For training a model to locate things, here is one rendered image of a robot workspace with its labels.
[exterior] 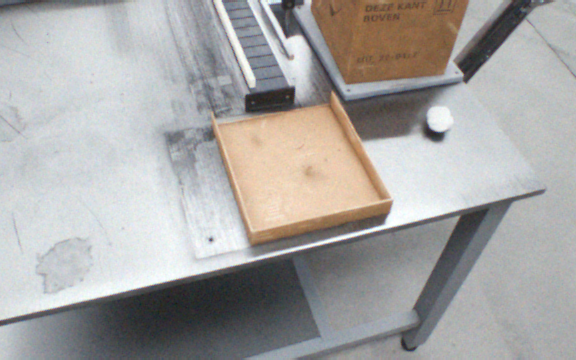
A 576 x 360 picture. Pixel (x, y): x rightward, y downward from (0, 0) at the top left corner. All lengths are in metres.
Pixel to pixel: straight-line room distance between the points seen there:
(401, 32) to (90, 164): 0.67
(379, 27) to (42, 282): 0.78
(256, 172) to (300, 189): 0.09
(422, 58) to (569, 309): 1.17
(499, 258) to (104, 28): 1.52
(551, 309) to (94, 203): 1.56
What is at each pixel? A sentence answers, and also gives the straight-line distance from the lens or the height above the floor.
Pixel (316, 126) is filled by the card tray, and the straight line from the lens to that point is 1.11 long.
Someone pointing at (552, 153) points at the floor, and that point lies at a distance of 2.56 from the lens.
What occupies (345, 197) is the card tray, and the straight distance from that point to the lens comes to 0.99.
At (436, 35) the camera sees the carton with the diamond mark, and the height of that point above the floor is 0.96.
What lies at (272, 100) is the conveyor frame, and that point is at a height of 0.85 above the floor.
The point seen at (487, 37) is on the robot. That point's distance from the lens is 1.86.
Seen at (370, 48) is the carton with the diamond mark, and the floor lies 0.94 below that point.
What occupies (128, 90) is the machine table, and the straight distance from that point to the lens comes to 1.21.
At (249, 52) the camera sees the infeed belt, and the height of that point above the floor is 0.88.
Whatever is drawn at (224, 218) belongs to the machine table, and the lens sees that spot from 0.95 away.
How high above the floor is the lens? 1.60
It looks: 50 degrees down
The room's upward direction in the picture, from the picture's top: 5 degrees clockwise
